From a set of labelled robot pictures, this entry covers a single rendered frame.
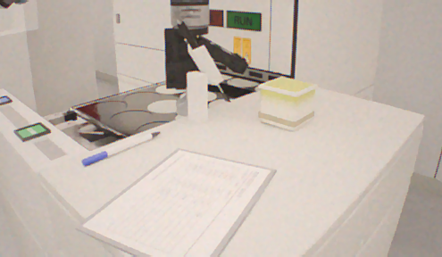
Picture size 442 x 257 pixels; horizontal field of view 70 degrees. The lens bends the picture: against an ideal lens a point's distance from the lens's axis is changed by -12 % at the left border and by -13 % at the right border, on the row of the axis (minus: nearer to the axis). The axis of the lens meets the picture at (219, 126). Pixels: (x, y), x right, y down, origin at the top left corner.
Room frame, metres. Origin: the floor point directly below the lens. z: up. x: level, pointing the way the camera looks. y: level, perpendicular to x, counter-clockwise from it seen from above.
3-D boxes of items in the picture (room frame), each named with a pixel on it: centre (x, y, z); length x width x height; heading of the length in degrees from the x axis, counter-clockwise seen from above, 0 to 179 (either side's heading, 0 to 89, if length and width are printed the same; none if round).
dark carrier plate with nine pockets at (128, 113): (0.84, 0.13, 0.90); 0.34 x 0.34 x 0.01; 47
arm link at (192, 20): (0.69, 0.06, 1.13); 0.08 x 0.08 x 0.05
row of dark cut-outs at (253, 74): (1.01, -0.01, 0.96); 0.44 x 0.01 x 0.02; 47
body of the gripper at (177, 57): (0.70, 0.06, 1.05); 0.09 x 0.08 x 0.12; 97
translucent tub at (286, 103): (0.57, -0.12, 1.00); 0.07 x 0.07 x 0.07; 49
